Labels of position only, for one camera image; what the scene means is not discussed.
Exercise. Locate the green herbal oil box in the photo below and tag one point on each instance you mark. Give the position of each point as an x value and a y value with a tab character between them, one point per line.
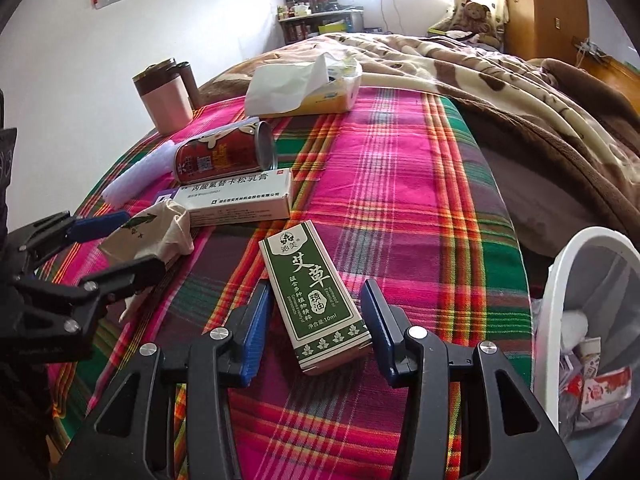
326	329

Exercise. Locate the white paper towel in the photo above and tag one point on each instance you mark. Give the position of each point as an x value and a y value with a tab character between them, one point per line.
574	329

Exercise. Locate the cluttered shelf desk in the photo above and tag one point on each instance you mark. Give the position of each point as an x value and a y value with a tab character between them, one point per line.
300	20

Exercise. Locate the brown beige fleece blanket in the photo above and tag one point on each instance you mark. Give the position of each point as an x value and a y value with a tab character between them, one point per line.
563	145

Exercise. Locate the brown teddy bear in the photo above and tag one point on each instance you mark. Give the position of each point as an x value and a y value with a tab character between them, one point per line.
476	19

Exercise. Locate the orange wooden wardrobe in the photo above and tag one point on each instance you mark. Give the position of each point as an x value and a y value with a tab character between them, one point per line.
546	28

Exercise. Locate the white trash bin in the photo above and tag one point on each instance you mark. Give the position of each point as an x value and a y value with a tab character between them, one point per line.
596	272

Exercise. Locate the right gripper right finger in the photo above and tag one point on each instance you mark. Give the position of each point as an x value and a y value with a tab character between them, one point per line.
505	433

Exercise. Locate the red white drink carton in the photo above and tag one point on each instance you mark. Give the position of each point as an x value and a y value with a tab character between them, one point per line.
592	388

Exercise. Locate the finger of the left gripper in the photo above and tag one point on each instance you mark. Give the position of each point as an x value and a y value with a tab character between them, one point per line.
125	279
84	230

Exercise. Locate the pink brown travel mug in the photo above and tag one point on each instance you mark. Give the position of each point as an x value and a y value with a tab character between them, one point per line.
169	94

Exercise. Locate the red drink can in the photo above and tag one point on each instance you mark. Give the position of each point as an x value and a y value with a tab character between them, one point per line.
238	148

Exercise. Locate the torn beige paper bag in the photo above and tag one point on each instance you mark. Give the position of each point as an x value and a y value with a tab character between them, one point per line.
162	230

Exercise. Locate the plaid pink green bedsheet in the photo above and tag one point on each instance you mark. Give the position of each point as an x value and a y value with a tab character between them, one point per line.
398	191

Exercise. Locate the white purple ointment box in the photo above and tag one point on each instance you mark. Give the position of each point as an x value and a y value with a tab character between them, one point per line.
261	196

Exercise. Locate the wooden headboard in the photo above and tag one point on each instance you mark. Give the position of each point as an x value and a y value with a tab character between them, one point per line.
613	73

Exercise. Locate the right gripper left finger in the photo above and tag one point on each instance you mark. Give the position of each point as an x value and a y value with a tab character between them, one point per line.
130	433

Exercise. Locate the white foam net sleeve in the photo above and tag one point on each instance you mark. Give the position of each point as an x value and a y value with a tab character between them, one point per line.
140	175

